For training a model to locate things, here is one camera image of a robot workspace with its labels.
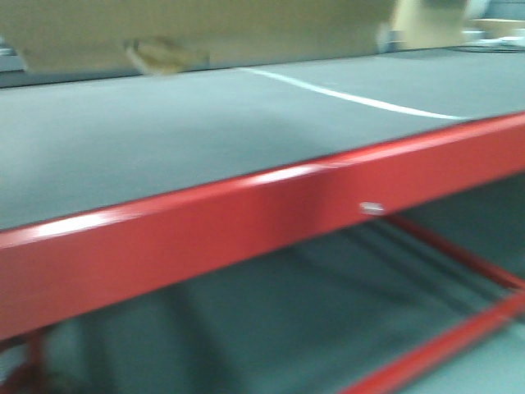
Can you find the red metal shelf frame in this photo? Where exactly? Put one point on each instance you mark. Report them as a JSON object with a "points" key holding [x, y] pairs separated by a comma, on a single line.
{"points": [[67, 266]]}

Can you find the large brown cardboard box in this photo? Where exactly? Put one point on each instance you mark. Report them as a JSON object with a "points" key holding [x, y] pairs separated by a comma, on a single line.
{"points": [[72, 36]]}

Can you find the crumpled yellowish packing tape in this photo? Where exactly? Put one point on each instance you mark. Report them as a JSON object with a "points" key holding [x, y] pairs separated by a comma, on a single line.
{"points": [[161, 56]]}

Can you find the tan cardboard box background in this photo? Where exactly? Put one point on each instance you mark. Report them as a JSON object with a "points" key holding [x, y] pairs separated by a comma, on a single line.
{"points": [[422, 24]]}

